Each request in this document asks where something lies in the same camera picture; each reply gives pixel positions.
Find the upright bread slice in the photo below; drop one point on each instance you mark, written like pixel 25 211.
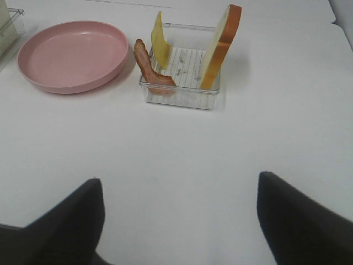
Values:
pixel 217 49

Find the pink round plate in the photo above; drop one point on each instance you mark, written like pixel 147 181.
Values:
pixel 73 57

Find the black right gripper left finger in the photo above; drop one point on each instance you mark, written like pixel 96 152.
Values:
pixel 67 234

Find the clear plastic container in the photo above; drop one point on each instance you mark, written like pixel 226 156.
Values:
pixel 188 49
pixel 12 31

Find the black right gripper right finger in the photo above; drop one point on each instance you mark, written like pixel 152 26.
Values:
pixel 299 230

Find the pink bacon strip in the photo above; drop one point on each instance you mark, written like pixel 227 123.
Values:
pixel 150 75

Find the clear right plastic container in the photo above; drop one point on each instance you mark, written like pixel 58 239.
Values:
pixel 188 49

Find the clear left plastic container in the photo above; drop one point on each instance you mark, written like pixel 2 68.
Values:
pixel 12 31

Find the yellow cheese slice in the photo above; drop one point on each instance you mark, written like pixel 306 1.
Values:
pixel 161 48

